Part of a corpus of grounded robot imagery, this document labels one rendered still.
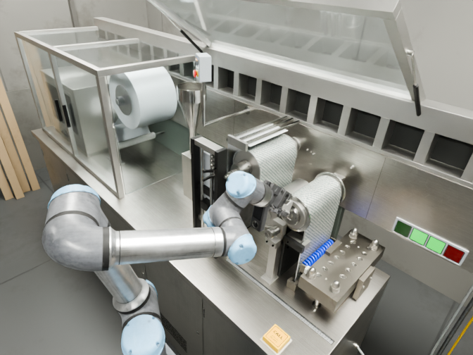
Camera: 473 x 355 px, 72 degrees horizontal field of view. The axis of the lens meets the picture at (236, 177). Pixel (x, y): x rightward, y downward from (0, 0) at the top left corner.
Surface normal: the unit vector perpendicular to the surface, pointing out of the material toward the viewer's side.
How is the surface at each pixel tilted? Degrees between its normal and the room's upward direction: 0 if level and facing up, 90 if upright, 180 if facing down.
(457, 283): 90
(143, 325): 8
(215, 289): 0
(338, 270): 0
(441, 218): 90
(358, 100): 90
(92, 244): 39
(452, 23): 90
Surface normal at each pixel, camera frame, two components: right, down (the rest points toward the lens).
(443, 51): -0.70, 0.35
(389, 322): 0.04, -0.85
